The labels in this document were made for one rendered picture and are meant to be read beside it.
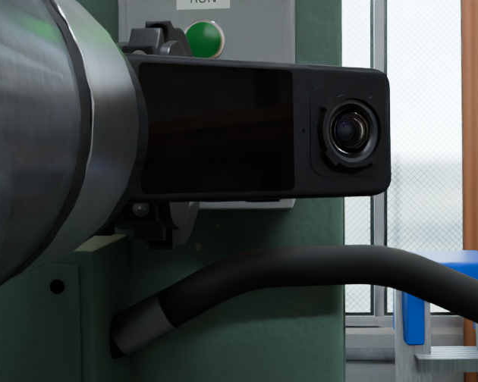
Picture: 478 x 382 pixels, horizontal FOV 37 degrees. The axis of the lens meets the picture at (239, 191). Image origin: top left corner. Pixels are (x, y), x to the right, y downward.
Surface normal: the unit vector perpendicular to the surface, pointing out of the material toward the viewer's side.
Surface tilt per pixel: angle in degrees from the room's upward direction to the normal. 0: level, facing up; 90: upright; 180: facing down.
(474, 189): 87
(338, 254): 52
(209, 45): 92
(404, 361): 82
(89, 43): 63
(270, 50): 90
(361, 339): 90
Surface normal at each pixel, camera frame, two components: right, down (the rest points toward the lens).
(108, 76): 0.97, -0.21
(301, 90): 0.42, 0.00
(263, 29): -0.10, 0.05
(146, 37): -0.08, -0.59
